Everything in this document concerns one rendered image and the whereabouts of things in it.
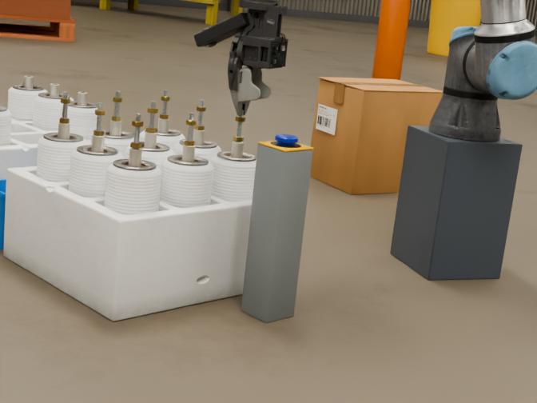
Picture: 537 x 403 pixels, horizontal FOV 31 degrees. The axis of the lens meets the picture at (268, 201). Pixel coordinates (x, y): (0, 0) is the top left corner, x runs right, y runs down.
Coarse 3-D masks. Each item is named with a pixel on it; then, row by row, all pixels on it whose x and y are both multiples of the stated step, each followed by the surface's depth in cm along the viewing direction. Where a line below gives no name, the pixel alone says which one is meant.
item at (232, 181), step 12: (216, 156) 183; (216, 168) 181; (228, 168) 180; (240, 168) 180; (252, 168) 181; (216, 180) 182; (228, 180) 180; (240, 180) 180; (252, 180) 181; (216, 192) 182; (228, 192) 181; (240, 192) 181; (252, 192) 182
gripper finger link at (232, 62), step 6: (234, 54) 175; (234, 60) 176; (228, 66) 176; (234, 66) 175; (240, 66) 177; (228, 72) 176; (234, 72) 176; (228, 78) 177; (234, 78) 177; (234, 84) 177
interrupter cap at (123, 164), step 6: (114, 162) 167; (120, 162) 167; (126, 162) 169; (144, 162) 170; (150, 162) 170; (120, 168) 165; (126, 168) 164; (132, 168) 164; (138, 168) 164; (144, 168) 165; (150, 168) 166
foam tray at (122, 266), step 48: (48, 192) 175; (48, 240) 177; (96, 240) 165; (144, 240) 163; (192, 240) 171; (240, 240) 179; (96, 288) 166; (144, 288) 166; (192, 288) 174; (240, 288) 182
